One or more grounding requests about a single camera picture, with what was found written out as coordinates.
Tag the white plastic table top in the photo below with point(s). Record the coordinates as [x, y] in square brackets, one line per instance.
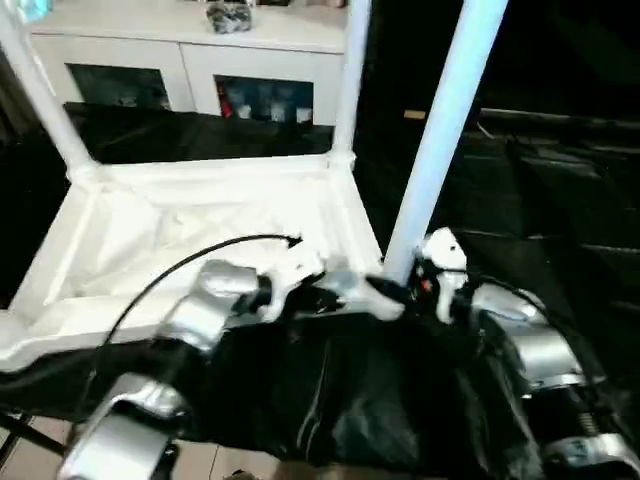
[170, 220]

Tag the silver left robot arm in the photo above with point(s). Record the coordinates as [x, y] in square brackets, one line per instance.
[190, 320]

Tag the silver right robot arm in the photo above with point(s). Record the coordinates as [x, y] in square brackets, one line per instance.
[540, 340]

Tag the black plastic mat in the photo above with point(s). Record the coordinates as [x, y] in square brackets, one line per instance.
[540, 230]

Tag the small yellow label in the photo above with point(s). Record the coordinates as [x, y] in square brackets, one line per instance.
[413, 115]

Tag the small white jar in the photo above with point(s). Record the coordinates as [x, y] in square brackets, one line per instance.
[301, 112]
[270, 106]

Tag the red bottle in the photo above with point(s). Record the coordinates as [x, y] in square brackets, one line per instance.
[224, 103]

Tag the black low shelf board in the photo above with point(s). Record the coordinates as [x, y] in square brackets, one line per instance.
[560, 115]

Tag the white sideboard cabinet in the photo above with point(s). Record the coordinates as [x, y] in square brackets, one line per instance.
[170, 50]

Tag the grey crumpled object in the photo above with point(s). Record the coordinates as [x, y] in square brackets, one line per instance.
[230, 15]

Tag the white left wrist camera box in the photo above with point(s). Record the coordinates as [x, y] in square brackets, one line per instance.
[295, 270]

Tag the black folding table frame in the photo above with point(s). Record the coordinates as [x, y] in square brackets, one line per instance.
[18, 435]

